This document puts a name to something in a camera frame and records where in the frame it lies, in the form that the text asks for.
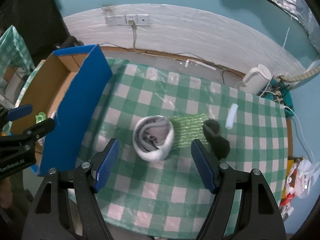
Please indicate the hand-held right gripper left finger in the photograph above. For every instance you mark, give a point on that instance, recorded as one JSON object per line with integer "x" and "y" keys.
{"x": 106, "y": 166}

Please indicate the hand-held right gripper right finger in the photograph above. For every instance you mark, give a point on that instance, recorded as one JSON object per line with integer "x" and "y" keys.
{"x": 203, "y": 166}

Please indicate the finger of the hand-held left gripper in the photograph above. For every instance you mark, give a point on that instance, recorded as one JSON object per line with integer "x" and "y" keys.
{"x": 18, "y": 111}
{"x": 37, "y": 128}

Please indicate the green sock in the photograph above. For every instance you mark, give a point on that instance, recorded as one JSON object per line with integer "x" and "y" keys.
{"x": 40, "y": 118}

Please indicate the blue cardboard box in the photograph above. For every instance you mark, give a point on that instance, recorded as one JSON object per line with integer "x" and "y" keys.
{"x": 75, "y": 110}

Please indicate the grey and white sock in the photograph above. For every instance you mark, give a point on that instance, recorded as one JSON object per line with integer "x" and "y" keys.
{"x": 162, "y": 145}

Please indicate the black sock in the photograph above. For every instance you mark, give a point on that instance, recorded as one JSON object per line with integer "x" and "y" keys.
{"x": 220, "y": 147}

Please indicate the green checked plastic sheet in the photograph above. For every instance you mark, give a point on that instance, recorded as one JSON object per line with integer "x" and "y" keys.
{"x": 28, "y": 82}

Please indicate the green glitter cloth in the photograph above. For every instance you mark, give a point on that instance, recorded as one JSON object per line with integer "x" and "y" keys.
{"x": 187, "y": 130}

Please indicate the small white roll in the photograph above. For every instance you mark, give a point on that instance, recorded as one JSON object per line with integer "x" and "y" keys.
{"x": 231, "y": 116}

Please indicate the green checked tablecloth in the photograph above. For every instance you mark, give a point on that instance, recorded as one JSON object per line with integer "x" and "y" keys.
{"x": 155, "y": 200}

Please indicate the green checked table cover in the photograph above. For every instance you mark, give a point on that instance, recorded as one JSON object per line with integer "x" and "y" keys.
{"x": 13, "y": 50}

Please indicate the black device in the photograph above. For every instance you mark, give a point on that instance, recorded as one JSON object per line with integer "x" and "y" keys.
{"x": 67, "y": 42}

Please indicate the red and yellow packet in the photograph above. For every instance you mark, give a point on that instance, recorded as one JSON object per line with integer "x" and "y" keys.
{"x": 288, "y": 197}

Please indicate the black hanging clothing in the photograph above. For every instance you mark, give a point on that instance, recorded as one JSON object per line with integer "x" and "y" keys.
{"x": 30, "y": 15}

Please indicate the white electric kettle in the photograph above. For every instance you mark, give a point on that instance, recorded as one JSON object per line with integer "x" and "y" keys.
{"x": 255, "y": 80}

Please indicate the white power strip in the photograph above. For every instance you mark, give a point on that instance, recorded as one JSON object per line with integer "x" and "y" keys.
{"x": 278, "y": 96}

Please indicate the white plastic bag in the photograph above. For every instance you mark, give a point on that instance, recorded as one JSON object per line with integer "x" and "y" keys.
{"x": 306, "y": 177}

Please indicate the blue plastic basket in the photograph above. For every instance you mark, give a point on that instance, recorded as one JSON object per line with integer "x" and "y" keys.
{"x": 288, "y": 105}

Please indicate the white wall socket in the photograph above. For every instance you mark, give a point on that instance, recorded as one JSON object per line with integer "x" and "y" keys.
{"x": 143, "y": 19}
{"x": 110, "y": 20}
{"x": 120, "y": 20}
{"x": 131, "y": 18}

